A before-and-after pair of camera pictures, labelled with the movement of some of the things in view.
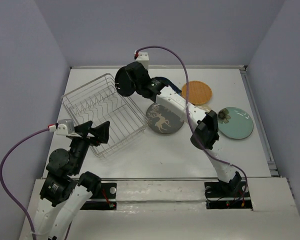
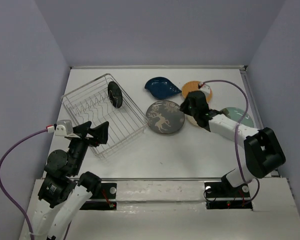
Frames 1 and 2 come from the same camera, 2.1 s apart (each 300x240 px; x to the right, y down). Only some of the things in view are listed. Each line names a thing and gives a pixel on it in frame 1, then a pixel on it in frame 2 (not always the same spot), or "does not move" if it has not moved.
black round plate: [123, 83] -> [115, 94]
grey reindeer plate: [163, 120] does not move
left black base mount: [105, 190] does not move
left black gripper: [102, 131] does not move
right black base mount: [227, 195] does not move
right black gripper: [146, 71] -> [183, 107]
